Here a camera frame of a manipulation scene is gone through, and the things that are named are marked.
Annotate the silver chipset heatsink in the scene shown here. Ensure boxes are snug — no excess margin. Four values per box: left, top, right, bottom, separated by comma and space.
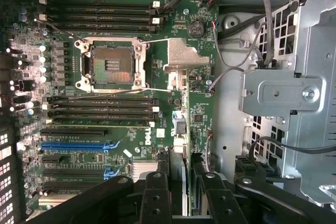
131, 162, 160, 182

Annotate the green motherboard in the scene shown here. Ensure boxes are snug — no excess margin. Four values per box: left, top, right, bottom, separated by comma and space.
4, 0, 221, 221

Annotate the open grey PC case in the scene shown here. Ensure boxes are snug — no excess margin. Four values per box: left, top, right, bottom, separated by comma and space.
0, 0, 336, 224

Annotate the blue expansion slot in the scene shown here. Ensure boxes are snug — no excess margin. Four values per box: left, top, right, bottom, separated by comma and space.
40, 140, 122, 154

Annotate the beige expansion slot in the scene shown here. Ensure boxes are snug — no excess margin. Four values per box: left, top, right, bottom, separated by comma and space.
38, 198, 77, 207

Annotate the black RAM slot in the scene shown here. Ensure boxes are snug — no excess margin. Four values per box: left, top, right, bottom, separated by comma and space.
38, 14, 161, 25
38, 0, 161, 9
43, 97, 160, 105
44, 8, 158, 17
44, 24, 158, 35
47, 112, 155, 120
43, 104, 160, 112

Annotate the short black expansion slot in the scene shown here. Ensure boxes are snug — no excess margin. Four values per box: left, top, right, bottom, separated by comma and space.
41, 155, 64, 164

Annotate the silver disk bay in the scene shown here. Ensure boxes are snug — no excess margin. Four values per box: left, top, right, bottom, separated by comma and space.
240, 0, 336, 206

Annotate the CPU socket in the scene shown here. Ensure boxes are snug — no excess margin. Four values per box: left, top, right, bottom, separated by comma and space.
74, 36, 151, 94

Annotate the metal socket cover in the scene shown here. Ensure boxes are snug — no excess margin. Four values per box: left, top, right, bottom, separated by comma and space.
139, 37, 174, 93

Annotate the coin battery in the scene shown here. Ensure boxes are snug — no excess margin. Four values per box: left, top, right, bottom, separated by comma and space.
187, 19, 205, 38

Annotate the thin locking lever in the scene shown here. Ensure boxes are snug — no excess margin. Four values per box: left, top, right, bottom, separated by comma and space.
34, 17, 87, 44

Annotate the grey wire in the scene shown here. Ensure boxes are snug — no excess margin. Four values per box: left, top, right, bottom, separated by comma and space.
251, 0, 275, 67

